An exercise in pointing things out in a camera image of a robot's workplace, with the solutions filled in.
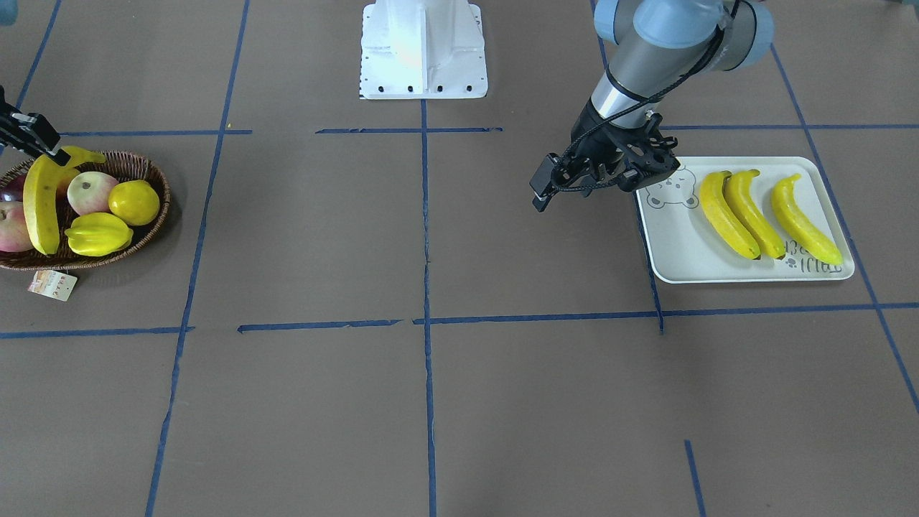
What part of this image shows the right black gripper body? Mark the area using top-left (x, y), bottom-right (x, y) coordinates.
top-left (0, 86), bottom-right (18, 148)

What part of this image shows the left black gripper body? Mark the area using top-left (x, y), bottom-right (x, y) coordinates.
top-left (564, 101), bottom-right (650, 189)

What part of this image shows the yellow banana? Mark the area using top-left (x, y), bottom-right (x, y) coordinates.
top-left (22, 145), bottom-right (106, 256)
top-left (770, 174), bottom-right (844, 266)
top-left (699, 170), bottom-right (761, 261)
top-left (723, 168), bottom-right (785, 260)

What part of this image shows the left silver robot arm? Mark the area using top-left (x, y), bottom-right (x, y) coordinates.
top-left (531, 1), bottom-right (775, 212)

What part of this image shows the brown wicker basket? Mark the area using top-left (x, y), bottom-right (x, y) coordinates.
top-left (1, 145), bottom-right (171, 271)

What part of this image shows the basket paper tag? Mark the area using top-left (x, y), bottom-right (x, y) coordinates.
top-left (27, 269), bottom-right (78, 302)

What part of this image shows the pale green pink apple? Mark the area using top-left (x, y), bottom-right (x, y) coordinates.
top-left (67, 171), bottom-right (119, 216)

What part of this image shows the dark red mango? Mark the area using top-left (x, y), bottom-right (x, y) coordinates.
top-left (0, 174), bottom-right (26, 202)

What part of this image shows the yellow star fruit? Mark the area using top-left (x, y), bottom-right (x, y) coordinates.
top-left (65, 213), bottom-right (134, 256)

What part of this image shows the yellow pear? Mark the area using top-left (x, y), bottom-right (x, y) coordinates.
top-left (108, 180), bottom-right (160, 227)

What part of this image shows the white bear tray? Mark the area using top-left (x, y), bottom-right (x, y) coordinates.
top-left (635, 157), bottom-right (854, 284)

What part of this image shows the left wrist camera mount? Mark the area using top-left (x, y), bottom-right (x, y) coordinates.
top-left (615, 112), bottom-right (680, 192)

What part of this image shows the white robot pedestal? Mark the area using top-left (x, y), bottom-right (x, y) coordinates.
top-left (359, 1), bottom-right (489, 101)

